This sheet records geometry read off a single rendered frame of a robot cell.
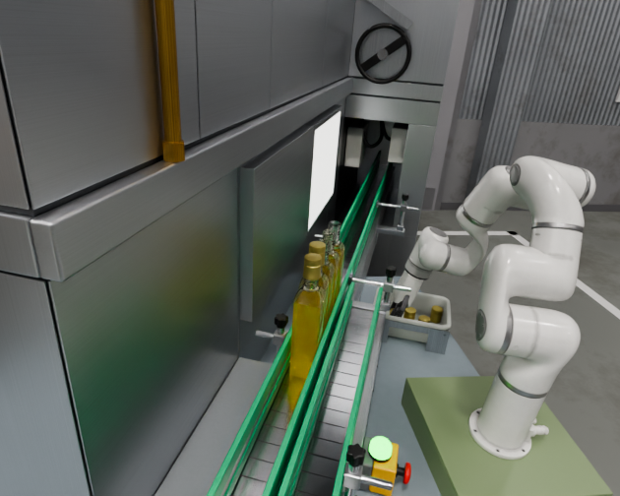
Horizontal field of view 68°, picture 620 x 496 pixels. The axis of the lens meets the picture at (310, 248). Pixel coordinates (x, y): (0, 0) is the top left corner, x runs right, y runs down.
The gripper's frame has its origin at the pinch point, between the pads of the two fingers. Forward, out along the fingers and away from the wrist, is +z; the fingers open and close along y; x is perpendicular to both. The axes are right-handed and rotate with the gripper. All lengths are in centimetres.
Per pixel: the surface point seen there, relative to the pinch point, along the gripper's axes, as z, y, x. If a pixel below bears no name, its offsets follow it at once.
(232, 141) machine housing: -48, 49, -46
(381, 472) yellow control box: -1, 58, 0
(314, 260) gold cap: -29, 43, -27
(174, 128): -52, 67, -48
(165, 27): -63, 67, -51
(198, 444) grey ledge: 1, 66, -33
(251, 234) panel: -28, 41, -40
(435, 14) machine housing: -79, -73, -23
